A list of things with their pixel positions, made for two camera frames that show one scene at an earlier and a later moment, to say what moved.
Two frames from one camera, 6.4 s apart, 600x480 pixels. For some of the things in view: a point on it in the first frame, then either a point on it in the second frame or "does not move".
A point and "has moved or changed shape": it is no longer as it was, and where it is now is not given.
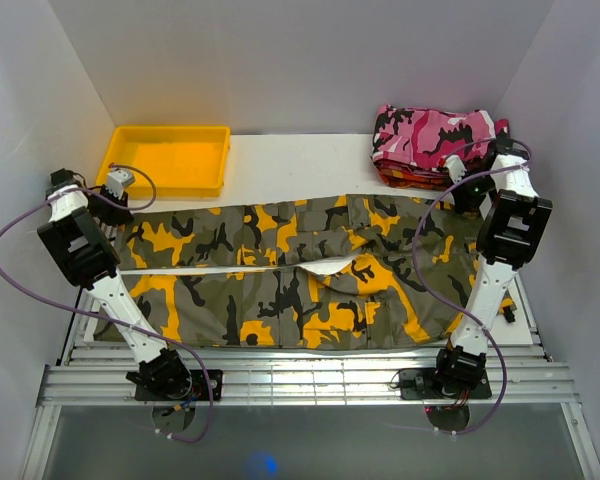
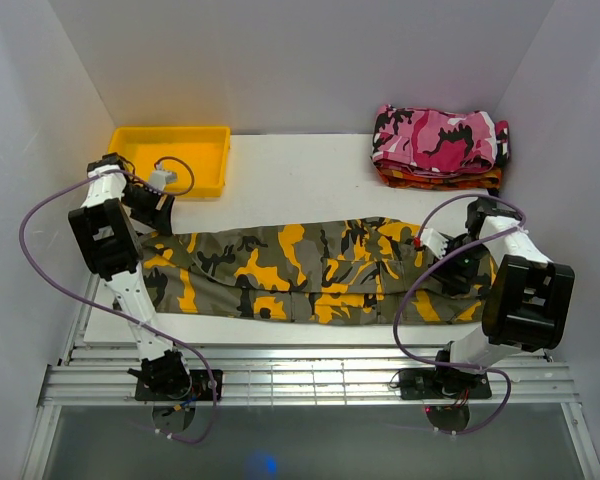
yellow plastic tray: (184, 161) does not move
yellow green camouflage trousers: (315, 272) has moved or changed shape
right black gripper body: (471, 191) to (466, 266)
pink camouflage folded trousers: (421, 137) does not move
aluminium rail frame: (524, 375) does not move
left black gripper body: (105, 211) to (143, 203)
